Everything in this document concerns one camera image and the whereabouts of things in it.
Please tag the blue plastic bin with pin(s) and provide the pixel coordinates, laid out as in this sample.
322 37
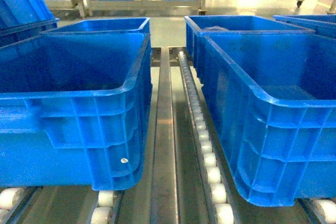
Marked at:
75 110
272 101

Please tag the steel shelf rack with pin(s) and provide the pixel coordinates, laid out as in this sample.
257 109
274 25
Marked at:
185 179

